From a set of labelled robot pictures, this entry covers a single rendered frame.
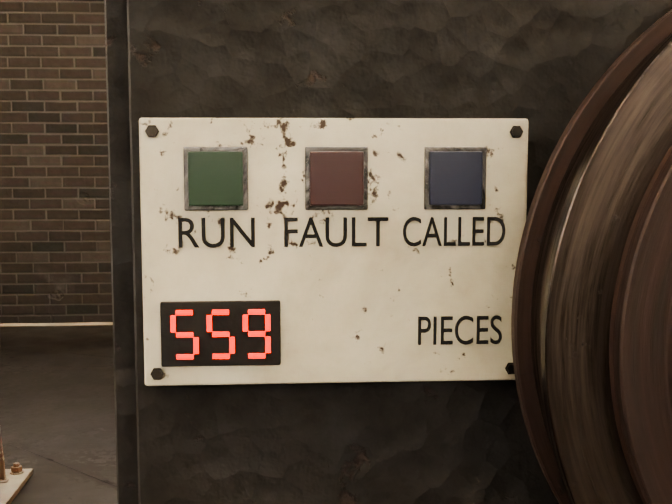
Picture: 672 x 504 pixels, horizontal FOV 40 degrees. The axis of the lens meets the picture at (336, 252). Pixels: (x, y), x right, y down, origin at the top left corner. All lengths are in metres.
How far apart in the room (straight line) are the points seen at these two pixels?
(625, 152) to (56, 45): 6.37
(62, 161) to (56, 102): 0.41
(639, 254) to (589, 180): 0.05
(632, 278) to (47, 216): 6.38
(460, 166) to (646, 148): 0.15
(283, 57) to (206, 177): 0.10
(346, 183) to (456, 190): 0.07
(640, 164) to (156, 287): 0.32
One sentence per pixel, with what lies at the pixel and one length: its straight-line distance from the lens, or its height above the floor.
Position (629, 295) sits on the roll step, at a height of 1.14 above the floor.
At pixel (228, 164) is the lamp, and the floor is 1.21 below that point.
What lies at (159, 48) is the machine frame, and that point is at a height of 1.29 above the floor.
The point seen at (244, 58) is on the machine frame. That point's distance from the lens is 0.64.
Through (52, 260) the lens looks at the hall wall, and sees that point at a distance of 6.81.
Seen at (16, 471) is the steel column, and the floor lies 0.04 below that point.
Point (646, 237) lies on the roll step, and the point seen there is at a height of 1.17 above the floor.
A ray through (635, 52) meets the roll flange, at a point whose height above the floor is 1.28.
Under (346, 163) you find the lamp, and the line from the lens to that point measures 0.61.
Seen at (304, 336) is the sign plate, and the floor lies 1.09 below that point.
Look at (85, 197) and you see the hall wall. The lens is 6.72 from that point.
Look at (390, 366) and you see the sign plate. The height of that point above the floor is 1.07.
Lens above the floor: 1.22
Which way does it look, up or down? 6 degrees down
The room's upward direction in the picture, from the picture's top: straight up
